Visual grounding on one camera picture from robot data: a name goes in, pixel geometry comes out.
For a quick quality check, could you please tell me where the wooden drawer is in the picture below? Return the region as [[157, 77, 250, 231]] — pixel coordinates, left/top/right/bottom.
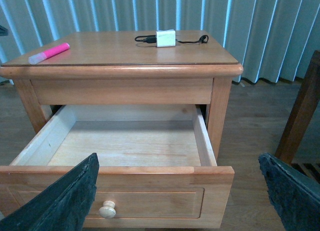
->
[[0, 104, 234, 229]]

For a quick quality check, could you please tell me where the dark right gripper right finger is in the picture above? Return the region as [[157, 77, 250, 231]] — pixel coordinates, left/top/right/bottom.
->
[[258, 153, 320, 231]]

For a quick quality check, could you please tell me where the pink marker with clear cap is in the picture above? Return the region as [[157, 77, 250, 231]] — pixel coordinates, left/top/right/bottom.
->
[[28, 42, 70, 65]]

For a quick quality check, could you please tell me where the white charger block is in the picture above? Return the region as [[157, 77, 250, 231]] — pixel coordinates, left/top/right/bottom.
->
[[156, 29, 176, 48]]

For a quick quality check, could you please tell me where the grey pleated curtain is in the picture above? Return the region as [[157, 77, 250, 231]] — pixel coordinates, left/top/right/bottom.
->
[[0, 0, 320, 83]]

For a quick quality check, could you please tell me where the wooden nightstand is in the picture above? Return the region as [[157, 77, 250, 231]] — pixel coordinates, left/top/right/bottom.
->
[[0, 29, 244, 162]]

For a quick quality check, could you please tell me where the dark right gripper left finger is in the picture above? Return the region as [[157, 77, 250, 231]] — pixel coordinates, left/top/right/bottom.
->
[[0, 153, 100, 231]]

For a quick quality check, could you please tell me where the black usb cable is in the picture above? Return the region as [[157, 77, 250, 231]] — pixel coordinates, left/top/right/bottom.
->
[[134, 34, 210, 45]]

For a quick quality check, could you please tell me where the dark wooden furniture frame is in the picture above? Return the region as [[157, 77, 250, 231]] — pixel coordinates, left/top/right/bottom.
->
[[275, 50, 320, 182]]

